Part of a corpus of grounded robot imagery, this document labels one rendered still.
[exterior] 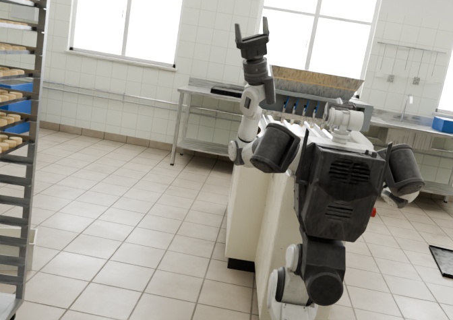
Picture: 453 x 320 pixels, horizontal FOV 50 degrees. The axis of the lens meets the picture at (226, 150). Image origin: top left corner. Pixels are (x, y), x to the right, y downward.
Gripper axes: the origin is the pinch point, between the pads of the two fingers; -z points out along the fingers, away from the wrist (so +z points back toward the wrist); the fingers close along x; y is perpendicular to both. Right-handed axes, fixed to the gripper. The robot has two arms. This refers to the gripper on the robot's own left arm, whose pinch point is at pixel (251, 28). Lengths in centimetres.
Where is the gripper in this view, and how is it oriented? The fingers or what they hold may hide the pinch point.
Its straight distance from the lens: 167.7
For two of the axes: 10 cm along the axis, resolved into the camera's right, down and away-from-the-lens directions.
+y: 4.7, 3.7, -8.0
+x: 8.7, -3.2, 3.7
